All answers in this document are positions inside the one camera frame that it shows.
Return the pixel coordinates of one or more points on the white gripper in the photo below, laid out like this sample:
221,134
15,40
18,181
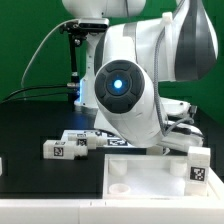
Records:
182,134

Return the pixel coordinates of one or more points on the white square table top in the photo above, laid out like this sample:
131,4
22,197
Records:
152,177

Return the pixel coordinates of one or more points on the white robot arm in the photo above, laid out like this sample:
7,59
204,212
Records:
131,59

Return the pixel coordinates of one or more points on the white left fence piece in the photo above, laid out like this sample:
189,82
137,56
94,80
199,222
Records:
1,166

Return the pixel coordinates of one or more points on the white front fence bar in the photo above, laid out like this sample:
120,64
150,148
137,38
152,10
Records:
111,212

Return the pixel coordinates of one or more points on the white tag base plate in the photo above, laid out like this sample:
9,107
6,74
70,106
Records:
112,140

